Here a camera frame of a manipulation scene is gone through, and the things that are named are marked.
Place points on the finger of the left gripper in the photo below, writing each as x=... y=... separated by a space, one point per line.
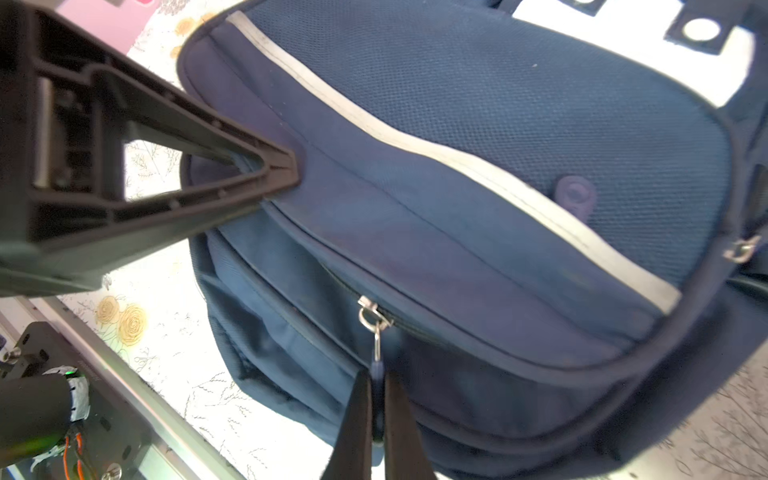
x=224 y=170

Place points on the navy blue student backpack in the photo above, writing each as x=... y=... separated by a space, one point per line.
x=559 y=252

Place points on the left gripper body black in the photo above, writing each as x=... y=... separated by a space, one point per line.
x=62 y=161

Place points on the floral table cloth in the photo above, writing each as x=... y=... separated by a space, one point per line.
x=152 y=314

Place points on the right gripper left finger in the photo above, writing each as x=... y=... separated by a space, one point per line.
x=351 y=458

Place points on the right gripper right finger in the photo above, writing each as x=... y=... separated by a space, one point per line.
x=405 y=457

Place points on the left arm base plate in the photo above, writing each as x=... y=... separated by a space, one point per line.
x=59 y=419

